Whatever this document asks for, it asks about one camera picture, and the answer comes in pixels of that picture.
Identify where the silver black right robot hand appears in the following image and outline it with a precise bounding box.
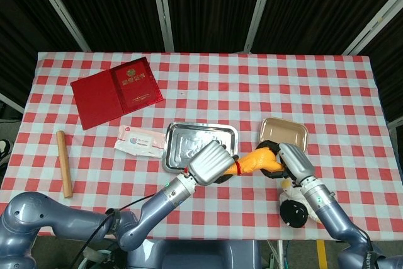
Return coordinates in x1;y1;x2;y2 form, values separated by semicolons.
254;139;315;185

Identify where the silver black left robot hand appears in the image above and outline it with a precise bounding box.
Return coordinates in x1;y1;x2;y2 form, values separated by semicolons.
188;139;239;186

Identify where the orange rubber toy chicken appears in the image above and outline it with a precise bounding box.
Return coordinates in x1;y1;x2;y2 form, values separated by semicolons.
184;146;283;178

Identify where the rectangular metal tray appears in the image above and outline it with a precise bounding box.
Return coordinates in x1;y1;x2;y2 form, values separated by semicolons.
162;122;239;175

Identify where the black and white round object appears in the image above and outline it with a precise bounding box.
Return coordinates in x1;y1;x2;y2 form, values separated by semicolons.
279;179;322;228

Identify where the brown plastic food container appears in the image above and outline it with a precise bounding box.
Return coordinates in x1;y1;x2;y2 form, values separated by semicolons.
258;117;309;153

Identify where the white wet wipes pack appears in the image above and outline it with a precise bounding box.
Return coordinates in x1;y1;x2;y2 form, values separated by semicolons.
113;125;167;159

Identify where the red white checkered tablecloth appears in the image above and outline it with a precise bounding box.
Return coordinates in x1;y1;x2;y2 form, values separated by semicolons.
0;51;403;241

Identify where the blue-grey robot torso base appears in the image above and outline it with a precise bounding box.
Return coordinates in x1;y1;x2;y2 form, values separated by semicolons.
127;239;262;269

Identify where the red open certificate folder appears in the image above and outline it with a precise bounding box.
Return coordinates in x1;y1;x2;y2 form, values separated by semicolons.
69;57;165;131

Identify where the wooden rolling pin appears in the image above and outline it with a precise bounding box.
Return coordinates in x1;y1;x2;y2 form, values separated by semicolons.
56;130;74;200

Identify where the black and white shoe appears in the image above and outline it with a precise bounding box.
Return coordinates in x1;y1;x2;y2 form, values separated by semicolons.
0;139;14;166

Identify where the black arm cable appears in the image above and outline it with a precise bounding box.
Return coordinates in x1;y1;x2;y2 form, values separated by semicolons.
74;195;157;269

